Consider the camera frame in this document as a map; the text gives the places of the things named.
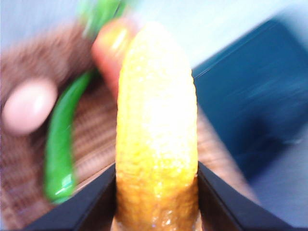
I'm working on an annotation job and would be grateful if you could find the yellow corn cob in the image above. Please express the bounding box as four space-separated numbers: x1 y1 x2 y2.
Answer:
115 21 200 231

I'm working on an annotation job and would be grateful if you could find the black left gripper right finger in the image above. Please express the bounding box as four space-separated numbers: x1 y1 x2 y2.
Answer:
197 161 293 231

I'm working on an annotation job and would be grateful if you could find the black rectangular tray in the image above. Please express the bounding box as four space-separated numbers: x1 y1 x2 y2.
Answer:
192 18 308 188

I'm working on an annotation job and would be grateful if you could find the brown wicker basket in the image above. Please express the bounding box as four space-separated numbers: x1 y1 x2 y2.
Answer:
0 19 260 231

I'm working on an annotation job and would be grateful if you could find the orange carrot with green leaves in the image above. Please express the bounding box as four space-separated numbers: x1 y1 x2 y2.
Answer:
79 0 138 102

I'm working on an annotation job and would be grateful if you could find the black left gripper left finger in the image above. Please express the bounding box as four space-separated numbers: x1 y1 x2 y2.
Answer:
23 165 118 231

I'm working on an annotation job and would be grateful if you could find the pink egg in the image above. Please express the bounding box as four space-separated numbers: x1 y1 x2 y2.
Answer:
1 78 58 134

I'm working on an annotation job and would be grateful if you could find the green chili pepper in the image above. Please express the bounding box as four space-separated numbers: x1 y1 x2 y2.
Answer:
43 69 97 205

